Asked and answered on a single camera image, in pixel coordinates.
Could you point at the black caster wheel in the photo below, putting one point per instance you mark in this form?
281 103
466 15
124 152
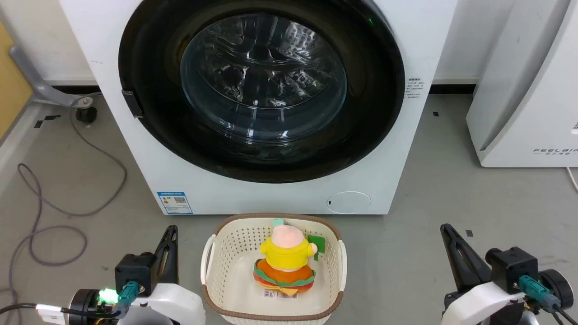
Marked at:
86 114

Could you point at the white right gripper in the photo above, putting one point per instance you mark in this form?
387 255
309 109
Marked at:
483 304

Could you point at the yellow wooden panel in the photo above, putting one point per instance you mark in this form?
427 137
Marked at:
11 85

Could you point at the white front-load washing machine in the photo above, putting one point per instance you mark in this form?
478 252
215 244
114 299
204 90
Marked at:
135 171

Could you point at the cream plastic laundry basket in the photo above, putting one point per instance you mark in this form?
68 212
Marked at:
230 271

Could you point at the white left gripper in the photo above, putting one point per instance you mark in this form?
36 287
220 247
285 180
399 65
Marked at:
178 302

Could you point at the blue energy label sticker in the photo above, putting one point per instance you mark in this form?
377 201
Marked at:
174 203

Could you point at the green card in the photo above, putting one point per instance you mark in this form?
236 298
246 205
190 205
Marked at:
319 243

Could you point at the black round glass washer door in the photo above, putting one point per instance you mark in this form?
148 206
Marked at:
262 81

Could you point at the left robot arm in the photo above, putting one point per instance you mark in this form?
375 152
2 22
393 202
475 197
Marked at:
86 307

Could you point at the plush doll yellow orange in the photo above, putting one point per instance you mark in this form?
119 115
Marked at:
285 259

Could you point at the white air purifier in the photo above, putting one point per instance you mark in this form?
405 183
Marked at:
524 113

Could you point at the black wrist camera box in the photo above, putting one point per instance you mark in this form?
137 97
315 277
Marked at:
512 268
134 273

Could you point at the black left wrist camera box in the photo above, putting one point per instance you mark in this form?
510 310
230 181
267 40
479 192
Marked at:
134 273

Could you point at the white barcode label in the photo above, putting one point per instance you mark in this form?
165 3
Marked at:
273 294

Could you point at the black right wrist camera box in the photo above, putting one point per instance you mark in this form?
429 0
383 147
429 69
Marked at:
512 268

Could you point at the grey metal chair leg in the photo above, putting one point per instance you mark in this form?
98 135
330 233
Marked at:
43 90

